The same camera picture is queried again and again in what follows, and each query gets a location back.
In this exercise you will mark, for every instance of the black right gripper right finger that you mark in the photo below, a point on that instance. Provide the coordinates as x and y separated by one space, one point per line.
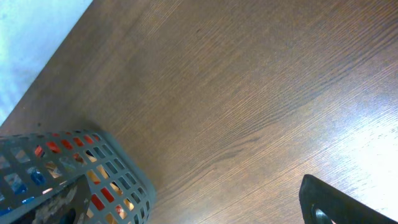
322 203

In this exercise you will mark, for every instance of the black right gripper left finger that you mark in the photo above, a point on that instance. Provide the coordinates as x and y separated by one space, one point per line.
67 204

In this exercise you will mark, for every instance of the orange noodle packet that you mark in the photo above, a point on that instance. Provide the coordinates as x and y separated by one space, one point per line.
70 154

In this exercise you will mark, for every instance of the blue carton box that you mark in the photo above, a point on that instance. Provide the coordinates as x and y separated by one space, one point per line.
21 179

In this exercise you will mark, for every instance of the grey plastic basket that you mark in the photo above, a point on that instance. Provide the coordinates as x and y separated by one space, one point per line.
78 176

